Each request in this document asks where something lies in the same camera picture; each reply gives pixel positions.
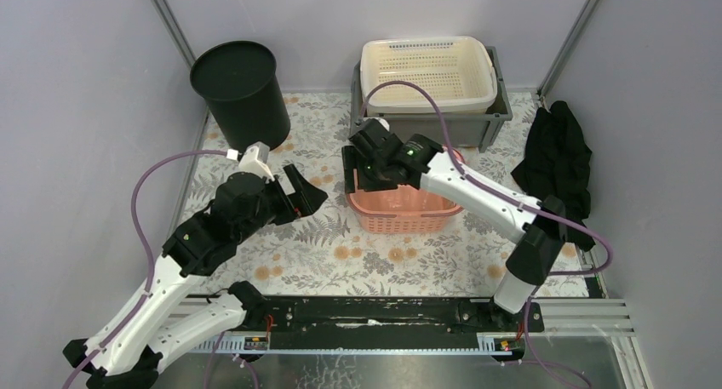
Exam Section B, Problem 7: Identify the pink perforated plastic basket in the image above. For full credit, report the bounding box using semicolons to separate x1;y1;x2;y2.
345;146;468;235

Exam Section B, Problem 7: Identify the large black cylindrical container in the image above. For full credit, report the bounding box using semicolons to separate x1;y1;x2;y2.
190;41;291;151

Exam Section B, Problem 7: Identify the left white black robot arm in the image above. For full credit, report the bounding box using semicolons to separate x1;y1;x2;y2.
63;164;328;388

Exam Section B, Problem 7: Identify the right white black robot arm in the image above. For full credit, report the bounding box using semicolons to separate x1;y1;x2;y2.
341;119;567;331

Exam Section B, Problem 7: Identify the grey plastic storage bin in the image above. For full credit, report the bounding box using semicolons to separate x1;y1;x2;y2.
345;46;513;152

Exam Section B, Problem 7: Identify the cream perforated plastic basket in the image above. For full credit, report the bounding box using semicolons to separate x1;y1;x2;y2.
359;36;499;115

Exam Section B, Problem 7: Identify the black crumpled cloth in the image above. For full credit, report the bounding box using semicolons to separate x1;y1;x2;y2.
511;100;593;225

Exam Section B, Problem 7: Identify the aluminium frame rail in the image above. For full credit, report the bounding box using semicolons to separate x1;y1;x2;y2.
194;295;634;356

